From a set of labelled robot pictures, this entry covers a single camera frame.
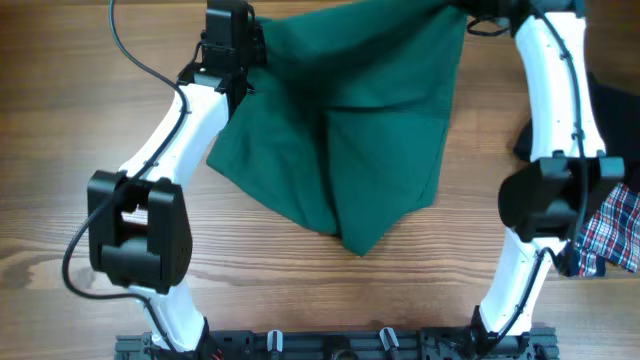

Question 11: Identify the green cloth garment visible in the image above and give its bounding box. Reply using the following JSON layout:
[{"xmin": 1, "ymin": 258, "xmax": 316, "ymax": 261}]
[{"xmin": 207, "ymin": 0, "xmax": 466, "ymax": 256}]

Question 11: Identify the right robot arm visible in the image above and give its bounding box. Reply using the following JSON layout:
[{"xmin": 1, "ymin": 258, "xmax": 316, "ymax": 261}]
[{"xmin": 455, "ymin": 1, "xmax": 624, "ymax": 359}]

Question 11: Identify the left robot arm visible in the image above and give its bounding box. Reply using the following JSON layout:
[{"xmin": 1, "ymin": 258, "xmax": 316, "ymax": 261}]
[{"xmin": 81, "ymin": 1, "xmax": 266, "ymax": 359}]

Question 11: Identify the navy blue cloth garment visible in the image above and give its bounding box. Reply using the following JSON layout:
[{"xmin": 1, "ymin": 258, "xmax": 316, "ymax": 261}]
[{"xmin": 556, "ymin": 244, "xmax": 606, "ymax": 277}]

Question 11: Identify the red plaid cloth garment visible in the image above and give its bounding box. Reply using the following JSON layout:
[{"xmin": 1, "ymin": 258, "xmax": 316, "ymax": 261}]
[{"xmin": 576, "ymin": 183, "xmax": 639, "ymax": 273}]

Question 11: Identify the black cloth garment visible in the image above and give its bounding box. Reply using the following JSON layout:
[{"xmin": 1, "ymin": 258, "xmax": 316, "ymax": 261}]
[{"xmin": 512, "ymin": 71, "xmax": 640, "ymax": 194}]

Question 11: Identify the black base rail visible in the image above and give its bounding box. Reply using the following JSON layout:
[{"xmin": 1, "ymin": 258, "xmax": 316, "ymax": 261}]
[{"xmin": 114, "ymin": 327, "xmax": 560, "ymax": 360}]

